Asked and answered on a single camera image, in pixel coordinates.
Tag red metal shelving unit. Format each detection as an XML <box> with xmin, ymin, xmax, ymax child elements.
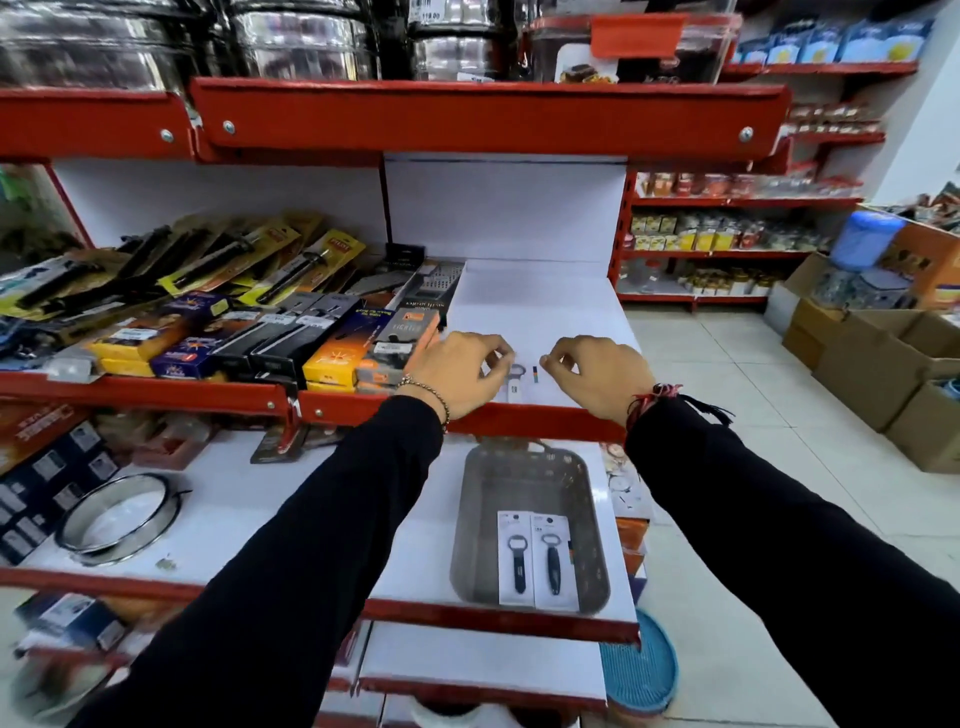
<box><xmin>0</xmin><ymin>75</ymin><xmax>793</xmax><ymax>728</ymax></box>

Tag person's left hand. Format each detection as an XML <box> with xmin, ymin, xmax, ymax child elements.
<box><xmin>396</xmin><ymin>331</ymin><xmax>517</xmax><ymax>426</ymax></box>

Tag stack of dark blue boxes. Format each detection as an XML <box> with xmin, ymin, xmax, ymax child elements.
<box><xmin>0</xmin><ymin>420</ymin><xmax>123</xmax><ymax>568</ymax></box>

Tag blue box with white label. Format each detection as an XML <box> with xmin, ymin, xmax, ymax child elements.
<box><xmin>13</xmin><ymin>591</ymin><xmax>130</xmax><ymax>654</ymax></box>

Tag yellow and blue box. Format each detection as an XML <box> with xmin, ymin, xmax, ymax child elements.
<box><xmin>88</xmin><ymin>291</ymin><xmax>232</xmax><ymax>378</ymax></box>

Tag small brown cardboard box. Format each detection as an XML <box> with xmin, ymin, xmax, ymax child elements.
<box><xmin>781</xmin><ymin>298</ymin><xmax>854</xmax><ymax>370</ymax></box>

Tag row of yellow jars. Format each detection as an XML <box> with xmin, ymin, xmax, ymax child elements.
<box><xmin>628</xmin><ymin>213</ymin><xmax>832</xmax><ymax>254</ymax></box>

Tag large brown cardboard box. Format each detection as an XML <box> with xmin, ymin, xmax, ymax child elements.
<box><xmin>813</xmin><ymin>309</ymin><xmax>960</xmax><ymax>434</ymax></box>

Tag small stainless steel pot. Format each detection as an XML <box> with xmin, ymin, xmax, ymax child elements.
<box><xmin>407</xmin><ymin>0</ymin><xmax>520</xmax><ymax>83</ymax></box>

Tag white round-print packets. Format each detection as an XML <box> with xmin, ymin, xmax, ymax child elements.
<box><xmin>599</xmin><ymin>441</ymin><xmax>654</xmax><ymax>520</ymax></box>

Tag person's left forearm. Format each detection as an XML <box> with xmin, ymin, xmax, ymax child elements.
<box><xmin>69</xmin><ymin>394</ymin><xmax>445</xmax><ymax>728</ymax></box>

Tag person's right forearm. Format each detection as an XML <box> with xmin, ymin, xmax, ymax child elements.
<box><xmin>624</xmin><ymin>396</ymin><xmax>960</xmax><ymax>728</ymax></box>

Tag row of small jars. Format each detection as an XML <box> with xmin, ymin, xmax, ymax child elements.
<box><xmin>677</xmin><ymin>267</ymin><xmax>783</xmax><ymax>298</ymax></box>

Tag metal bead bracelet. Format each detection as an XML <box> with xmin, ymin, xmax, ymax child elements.
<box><xmin>396</xmin><ymin>375</ymin><xmax>452</xmax><ymax>432</ymax></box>

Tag black and orange box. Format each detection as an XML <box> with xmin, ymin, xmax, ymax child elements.
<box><xmin>355</xmin><ymin>306</ymin><xmax>442</xmax><ymax>393</ymax></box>

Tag orange cardboard pack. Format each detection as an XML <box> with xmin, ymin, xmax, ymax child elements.
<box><xmin>0</xmin><ymin>403</ymin><xmax>93</xmax><ymax>475</ymax></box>

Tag blue plastic container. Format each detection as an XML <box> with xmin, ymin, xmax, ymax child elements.
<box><xmin>829</xmin><ymin>209</ymin><xmax>906</xmax><ymax>273</ymax></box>

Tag dark flat packet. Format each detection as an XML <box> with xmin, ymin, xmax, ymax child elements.
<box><xmin>249</xmin><ymin>423</ymin><xmax>348</xmax><ymax>465</ymax></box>

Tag round blue mat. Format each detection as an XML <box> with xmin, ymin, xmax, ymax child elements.
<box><xmin>599</xmin><ymin>608</ymin><xmax>681</xmax><ymax>718</ymax></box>

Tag large stainless steel pot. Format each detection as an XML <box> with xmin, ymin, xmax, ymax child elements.
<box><xmin>0</xmin><ymin>0</ymin><xmax>207</xmax><ymax>95</ymax></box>

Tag round metal ring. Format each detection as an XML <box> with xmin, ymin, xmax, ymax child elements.
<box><xmin>54</xmin><ymin>472</ymin><xmax>193</xmax><ymax>568</ymax></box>

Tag clear plastic packets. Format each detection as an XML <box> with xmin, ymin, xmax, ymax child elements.
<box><xmin>93</xmin><ymin>408</ymin><xmax>217</xmax><ymax>472</ymax></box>

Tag red thread bracelet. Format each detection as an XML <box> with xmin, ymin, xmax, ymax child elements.
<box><xmin>625</xmin><ymin>383</ymin><xmax>736</xmax><ymax>432</ymax></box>

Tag open brown cardboard box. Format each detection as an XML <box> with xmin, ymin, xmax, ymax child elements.
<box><xmin>763</xmin><ymin>252</ymin><xmax>835</xmax><ymax>336</ymax></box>

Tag row of blue packets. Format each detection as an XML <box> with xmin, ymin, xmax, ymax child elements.
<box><xmin>733</xmin><ymin>18</ymin><xmax>936</xmax><ymax>66</ymax></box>

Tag row of red-lidded jars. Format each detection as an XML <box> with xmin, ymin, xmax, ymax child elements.
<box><xmin>636</xmin><ymin>171</ymin><xmax>865</xmax><ymax>201</ymax></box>

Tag carded metal grater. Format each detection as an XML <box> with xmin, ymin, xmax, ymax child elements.
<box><xmin>388</xmin><ymin>259</ymin><xmax>467</xmax><ymax>325</ymax></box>

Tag person's right hand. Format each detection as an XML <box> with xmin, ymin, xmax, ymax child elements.
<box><xmin>539</xmin><ymin>335</ymin><xmax>659</xmax><ymax>429</ymax></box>

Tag red background shelving unit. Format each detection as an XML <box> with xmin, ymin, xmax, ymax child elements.
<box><xmin>609</xmin><ymin>60</ymin><xmax>921</xmax><ymax>313</ymax></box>

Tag long black box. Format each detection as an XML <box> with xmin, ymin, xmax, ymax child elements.
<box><xmin>249</xmin><ymin>293</ymin><xmax>363</xmax><ymax>385</ymax></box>
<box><xmin>210</xmin><ymin>291</ymin><xmax>325</xmax><ymax>376</ymax></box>

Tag white carded black bottle opener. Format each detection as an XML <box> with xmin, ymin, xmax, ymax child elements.
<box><xmin>496</xmin><ymin>510</ymin><xmax>538</xmax><ymax>609</ymax></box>
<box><xmin>530</xmin><ymin>513</ymin><xmax>581</xmax><ymax>613</ymax></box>

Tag orange printed carton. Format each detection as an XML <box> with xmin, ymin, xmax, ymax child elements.
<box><xmin>876</xmin><ymin>216</ymin><xmax>960</xmax><ymax>310</ymax></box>

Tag pile of yellow carded lighters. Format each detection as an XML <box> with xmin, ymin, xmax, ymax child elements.
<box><xmin>0</xmin><ymin>212</ymin><xmax>369</xmax><ymax>325</ymax></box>

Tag clear container with orange lid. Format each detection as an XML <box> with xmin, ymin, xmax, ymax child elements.
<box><xmin>527</xmin><ymin>12</ymin><xmax>742</xmax><ymax>84</ymax></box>

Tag perforated metal tray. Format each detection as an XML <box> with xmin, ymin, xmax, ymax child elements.
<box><xmin>449</xmin><ymin>441</ymin><xmax>612</xmax><ymax>618</ymax></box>

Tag steel bowl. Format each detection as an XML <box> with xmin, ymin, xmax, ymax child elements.
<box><xmin>9</xmin><ymin>658</ymin><xmax>115</xmax><ymax>723</ymax></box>

